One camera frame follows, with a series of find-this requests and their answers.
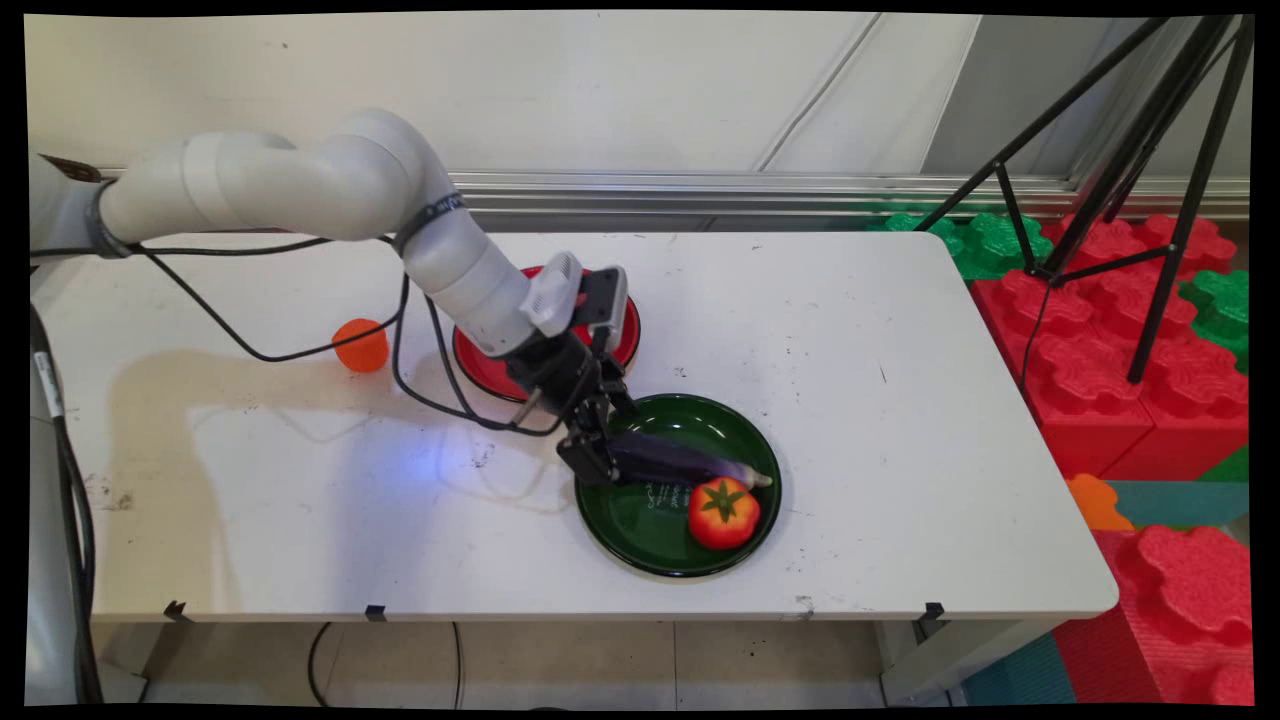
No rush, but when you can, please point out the large red foam block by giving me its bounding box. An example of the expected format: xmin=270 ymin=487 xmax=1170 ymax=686
xmin=1053 ymin=525 xmax=1256 ymax=707

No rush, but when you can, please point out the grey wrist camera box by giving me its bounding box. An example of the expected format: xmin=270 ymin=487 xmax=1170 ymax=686
xmin=575 ymin=266 xmax=630 ymax=354

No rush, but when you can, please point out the green foam block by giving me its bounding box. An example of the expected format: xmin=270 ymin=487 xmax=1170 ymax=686
xmin=868 ymin=205 xmax=1056 ymax=282
xmin=1178 ymin=270 xmax=1251 ymax=376

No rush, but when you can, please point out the white vented wrist mount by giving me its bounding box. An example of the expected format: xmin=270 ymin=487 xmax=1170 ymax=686
xmin=519 ymin=251 xmax=585 ymax=338

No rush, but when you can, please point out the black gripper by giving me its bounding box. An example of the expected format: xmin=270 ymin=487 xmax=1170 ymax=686
xmin=504 ymin=334 xmax=639 ymax=489

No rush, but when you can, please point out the purple toy eggplant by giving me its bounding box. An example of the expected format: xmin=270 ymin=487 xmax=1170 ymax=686
xmin=606 ymin=429 xmax=775 ymax=491

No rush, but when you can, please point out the red toy tomato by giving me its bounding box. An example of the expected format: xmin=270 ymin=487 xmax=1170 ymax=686
xmin=687 ymin=477 xmax=762 ymax=551

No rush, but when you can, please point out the thin black tripod cable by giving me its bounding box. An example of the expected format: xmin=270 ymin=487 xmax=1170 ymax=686
xmin=1020 ymin=283 xmax=1053 ymax=393

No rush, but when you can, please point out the teal foam mat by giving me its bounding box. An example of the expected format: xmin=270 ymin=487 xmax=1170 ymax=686
xmin=1105 ymin=480 xmax=1251 ymax=531

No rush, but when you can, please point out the white table leg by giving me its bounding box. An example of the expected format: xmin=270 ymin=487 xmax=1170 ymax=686
xmin=878 ymin=620 xmax=1063 ymax=707

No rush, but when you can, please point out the black tripod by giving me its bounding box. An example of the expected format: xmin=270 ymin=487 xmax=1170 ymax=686
xmin=915 ymin=15 xmax=1256 ymax=386

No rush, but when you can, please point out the red plate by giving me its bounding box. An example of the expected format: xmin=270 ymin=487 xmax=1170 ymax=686
xmin=453 ymin=265 xmax=642 ymax=404

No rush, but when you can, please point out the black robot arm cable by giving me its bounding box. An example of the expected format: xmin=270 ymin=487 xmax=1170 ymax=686
xmin=30 ymin=233 xmax=601 ymax=439

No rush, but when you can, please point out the orange foam block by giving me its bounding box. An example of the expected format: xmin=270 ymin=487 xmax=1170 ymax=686
xmin=1065 ymin=473 xmax=1136 ymax=533

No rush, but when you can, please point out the silver metal wall rail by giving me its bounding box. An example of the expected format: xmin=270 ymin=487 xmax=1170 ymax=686
xmin=450 ymin=170 xmax=1251 ymax=223

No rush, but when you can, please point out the green plate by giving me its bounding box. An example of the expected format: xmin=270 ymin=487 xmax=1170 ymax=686
xmin=575 ymin=393 xmax=784 ymax=579

